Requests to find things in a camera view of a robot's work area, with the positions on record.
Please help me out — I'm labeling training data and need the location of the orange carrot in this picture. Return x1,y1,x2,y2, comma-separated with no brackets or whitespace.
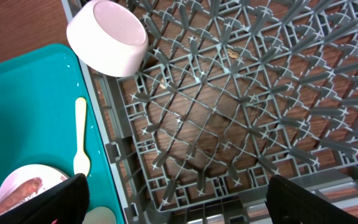
0,177,42,215

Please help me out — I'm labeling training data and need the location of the yellow plastic spoon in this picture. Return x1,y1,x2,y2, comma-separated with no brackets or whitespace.
73,97,91,176

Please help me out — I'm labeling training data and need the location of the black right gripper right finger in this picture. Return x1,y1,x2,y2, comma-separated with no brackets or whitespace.
265,175,358,224

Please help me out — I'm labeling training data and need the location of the pink bowl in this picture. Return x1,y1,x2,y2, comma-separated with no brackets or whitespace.
67,0,149,77

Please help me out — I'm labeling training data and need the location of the white cup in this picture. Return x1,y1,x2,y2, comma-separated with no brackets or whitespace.
83,207,116,224

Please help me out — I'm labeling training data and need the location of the pink plate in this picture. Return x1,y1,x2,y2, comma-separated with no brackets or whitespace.
0,164,68,211

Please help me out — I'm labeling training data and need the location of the grey dishwasher rack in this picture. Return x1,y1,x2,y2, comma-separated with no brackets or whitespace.
60,0,358,224

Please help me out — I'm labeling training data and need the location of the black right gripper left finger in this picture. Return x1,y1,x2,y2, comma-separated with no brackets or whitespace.
0,174,90,224

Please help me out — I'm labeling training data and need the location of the teal serving tray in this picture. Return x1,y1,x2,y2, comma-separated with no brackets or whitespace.
0,43,126,224

